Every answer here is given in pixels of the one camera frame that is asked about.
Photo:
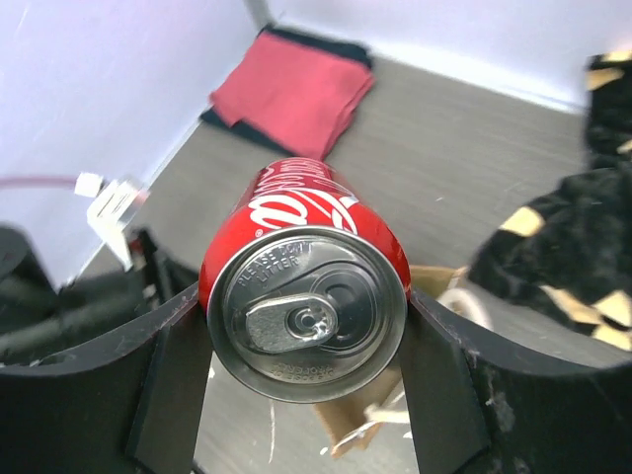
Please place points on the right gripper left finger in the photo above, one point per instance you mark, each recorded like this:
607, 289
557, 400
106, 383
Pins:
128, 401

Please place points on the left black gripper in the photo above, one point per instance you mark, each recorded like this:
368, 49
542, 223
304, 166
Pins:
38, 320

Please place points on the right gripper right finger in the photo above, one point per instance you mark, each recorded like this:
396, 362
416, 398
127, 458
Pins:
480, 403

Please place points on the red cola can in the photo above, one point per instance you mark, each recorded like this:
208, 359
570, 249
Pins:
304, 286

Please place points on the black floral fleece blanket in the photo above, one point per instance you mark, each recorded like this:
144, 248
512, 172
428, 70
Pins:
567, 254

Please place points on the folded red cloth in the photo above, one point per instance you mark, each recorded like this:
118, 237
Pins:
296, 99

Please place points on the folded dark teal cloth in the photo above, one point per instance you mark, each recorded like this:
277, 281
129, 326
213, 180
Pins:
345, 49

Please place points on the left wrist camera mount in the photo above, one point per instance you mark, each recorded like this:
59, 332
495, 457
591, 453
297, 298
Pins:
114, 204

